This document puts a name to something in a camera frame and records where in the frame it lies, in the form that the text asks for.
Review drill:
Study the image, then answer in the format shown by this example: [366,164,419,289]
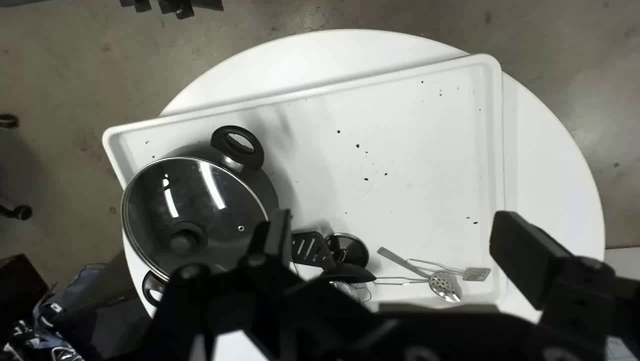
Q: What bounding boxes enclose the dark bag with white print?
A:
[0,252,169,361]

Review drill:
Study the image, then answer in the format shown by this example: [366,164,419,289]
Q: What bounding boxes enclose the black scraps on floor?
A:
[119,0,226,22]

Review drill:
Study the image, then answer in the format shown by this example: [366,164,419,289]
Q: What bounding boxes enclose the black pot with loop handles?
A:
[119,122,283,316]

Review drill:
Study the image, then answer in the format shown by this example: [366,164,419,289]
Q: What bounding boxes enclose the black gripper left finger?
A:
[143,209,376,361]

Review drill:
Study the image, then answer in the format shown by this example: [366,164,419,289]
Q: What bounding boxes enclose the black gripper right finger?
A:
[491,210,640,361]

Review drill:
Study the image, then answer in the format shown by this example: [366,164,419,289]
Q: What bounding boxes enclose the metal slotted spoon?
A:
[376,244,466,305]

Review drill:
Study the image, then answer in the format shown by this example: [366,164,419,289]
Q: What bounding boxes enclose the white plastic tray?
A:
[101,51,509,316]

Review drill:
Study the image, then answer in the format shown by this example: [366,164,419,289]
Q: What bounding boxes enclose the glass lid with black knob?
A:
[119,155,273,276]

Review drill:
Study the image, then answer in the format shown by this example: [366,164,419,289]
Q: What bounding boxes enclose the small metal spatula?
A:
[363,264,495,289]

